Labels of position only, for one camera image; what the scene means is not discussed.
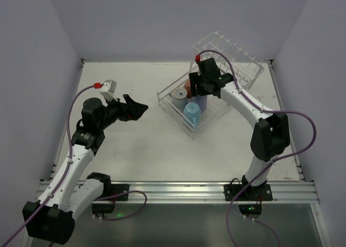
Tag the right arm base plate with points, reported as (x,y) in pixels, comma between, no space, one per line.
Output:
(251,193)

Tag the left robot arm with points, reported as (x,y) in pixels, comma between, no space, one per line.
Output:
(53,216)

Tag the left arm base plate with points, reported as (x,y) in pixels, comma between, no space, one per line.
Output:
(114,192)

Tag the clear acrylic dish rack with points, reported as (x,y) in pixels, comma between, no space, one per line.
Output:
(222,60)

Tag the aluminium mounting rail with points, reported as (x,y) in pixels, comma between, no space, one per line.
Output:
(213,193)

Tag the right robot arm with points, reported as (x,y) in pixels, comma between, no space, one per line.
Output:
(270,132)

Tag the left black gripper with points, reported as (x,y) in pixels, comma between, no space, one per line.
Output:
(126,109)

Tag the pale grey footed cup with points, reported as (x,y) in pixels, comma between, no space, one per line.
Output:
(179,98)

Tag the coral orange mug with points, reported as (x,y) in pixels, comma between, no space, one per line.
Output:
(187,86)

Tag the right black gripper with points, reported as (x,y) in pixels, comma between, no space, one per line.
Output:
(199,81)

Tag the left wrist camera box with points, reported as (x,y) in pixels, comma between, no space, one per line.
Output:
(108,89)

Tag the lavender tall cup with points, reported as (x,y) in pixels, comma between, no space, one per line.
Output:
(202,102)

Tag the light blue mug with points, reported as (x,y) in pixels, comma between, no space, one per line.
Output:
(192,115)

